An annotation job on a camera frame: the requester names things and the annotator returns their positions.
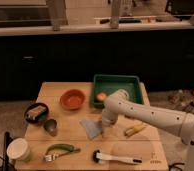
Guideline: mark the spice bottle rack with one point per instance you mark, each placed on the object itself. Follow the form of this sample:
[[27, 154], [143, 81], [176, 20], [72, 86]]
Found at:
[[182, 100]]

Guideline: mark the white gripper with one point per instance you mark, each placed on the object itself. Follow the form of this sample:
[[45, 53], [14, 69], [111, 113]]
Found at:
[[105, 130]]

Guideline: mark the black stand at left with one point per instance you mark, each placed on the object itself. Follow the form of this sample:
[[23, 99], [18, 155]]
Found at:
[[6, 166]]

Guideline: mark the white black dish brush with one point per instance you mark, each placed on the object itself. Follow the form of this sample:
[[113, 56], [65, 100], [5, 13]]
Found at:
[[98, 155]]

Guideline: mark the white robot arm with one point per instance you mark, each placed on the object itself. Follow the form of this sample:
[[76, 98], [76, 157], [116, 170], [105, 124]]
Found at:
[[175, 122]]

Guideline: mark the green plastic tray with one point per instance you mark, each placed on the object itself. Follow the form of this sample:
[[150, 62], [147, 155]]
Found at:
[[108, 84]]

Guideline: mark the yellow banana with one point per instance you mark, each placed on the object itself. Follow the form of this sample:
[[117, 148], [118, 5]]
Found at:
[[134, 129]]

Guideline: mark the black bowl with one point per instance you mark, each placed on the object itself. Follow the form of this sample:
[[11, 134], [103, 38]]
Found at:
[[40, 119]]

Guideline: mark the orange fruit in tray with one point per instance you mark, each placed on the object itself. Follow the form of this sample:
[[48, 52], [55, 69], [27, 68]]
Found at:
[[101, 97]]

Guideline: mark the green pepper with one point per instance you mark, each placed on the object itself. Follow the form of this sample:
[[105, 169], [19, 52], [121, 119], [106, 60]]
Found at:
[[66, 147]]

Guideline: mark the white lidded cup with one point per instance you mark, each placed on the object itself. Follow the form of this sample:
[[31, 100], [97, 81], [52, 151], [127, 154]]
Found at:
[[19, 150]]

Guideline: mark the red bowl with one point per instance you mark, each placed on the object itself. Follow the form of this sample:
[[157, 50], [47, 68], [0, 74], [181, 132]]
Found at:
[[72, 99]]

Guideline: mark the small dark metal cup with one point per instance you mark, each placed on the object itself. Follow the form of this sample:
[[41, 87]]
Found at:
[[50, 126]]

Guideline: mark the brown sponge block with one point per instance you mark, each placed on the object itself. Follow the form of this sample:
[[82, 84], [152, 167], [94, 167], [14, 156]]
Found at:
[[33, 113]]

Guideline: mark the grey blue towel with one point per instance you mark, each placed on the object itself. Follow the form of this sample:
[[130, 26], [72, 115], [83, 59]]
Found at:
[[92, 128]]

